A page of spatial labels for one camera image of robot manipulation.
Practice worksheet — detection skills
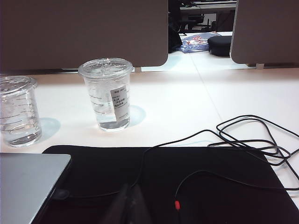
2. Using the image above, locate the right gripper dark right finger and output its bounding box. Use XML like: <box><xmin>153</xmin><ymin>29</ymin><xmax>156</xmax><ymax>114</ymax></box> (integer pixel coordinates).
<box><xmin>127</xmin><ymin>183</ymin><xmax>151</xmax><ymax>224</ymax></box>

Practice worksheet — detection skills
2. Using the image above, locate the silver Dell laptop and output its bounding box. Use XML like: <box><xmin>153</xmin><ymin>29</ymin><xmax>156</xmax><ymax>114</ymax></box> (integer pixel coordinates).
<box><xmin>0</xmin><ymin>153</ymin><xmax>72</xmax><ymax>224</ymax></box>

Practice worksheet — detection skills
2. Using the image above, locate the black desk mat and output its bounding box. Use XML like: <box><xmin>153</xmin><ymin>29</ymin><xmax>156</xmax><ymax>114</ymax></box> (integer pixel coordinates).
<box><xmin>31</xmin><ymin>145</ymin><xmax>299</xmax><ymax>224</ymax></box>

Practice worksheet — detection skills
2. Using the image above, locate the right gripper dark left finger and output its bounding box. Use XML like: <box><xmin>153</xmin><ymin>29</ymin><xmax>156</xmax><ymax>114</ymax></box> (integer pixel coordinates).
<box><xmin>107</xmin><ymin>183</ymin><xmax>129</xmax><ymax>224</ymax></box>

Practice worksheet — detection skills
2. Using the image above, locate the black office chair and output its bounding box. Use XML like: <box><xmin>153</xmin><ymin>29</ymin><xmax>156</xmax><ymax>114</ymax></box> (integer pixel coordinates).
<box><xmin>179</xmin><ymin>13</ymin><xmax>205</xmax><ymax>32</ymax></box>

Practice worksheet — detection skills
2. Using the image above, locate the blue plastic bag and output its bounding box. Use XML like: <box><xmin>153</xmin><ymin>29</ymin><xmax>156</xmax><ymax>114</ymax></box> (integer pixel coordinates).
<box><xmin>179</xmin><ymin>32</ymin><xmax>211</xmax><ymax>54</ymax></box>

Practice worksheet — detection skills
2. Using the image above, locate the thin black cable red plug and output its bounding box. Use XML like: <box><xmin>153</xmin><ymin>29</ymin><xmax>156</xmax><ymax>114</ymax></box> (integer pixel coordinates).
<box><xmin>55</xmin><ymin>114</ymin><xmax>299</xmax><ymax>224</ymax></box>

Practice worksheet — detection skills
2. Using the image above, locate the black bag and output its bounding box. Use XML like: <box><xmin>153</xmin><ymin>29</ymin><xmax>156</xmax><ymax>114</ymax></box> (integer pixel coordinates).
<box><xmin>168</xmin><ymin>0</ymin><xmax>183</xmax><ymax>54</ymax></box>

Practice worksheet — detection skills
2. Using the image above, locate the black round cushion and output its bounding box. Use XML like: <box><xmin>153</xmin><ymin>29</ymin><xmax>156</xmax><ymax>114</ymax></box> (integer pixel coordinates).
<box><xmin>207</xmin><ymin>35</ymin><xmax>232</xmax><ymax>57</ymax></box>

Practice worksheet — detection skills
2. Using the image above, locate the clear lidded plastic cup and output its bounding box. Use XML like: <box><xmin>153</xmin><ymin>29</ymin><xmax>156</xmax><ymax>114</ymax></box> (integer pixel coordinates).
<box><xmin>0</xmin><ymin>75</ymin><xmax>43</xmax><ymax>148</ymax></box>

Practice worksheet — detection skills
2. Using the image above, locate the clear cup with white label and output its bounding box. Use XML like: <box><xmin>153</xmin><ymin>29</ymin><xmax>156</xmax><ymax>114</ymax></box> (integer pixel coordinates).
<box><xmin>78</xmin><ymin>57</ymin><xmax>135</xmax><ymax>132</ymax></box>

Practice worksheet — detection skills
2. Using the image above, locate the white background desk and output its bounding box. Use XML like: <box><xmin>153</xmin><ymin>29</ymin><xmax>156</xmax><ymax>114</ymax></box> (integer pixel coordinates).
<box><xmin>179</xmin><ymin>1</ymin><xmax>237</xmax><ymax>11</ymax></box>

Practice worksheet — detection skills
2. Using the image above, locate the wide brown desk partition panel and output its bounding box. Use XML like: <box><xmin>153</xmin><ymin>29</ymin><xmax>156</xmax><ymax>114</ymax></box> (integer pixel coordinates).
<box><xmin>0</xmin><ymin>0</ymin><xmax>169</xmax><ymax>72</ymax></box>

